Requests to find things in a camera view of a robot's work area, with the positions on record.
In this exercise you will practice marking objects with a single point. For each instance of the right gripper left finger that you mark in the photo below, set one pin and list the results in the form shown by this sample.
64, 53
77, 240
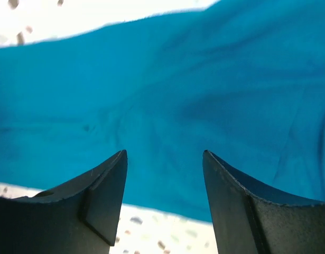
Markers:
78, 216

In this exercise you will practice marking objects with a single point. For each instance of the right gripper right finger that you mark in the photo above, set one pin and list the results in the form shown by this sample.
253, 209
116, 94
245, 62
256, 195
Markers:
249, 216

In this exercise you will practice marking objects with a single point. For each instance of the blue t shirt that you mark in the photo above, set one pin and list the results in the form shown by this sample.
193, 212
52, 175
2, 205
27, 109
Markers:
243, 79

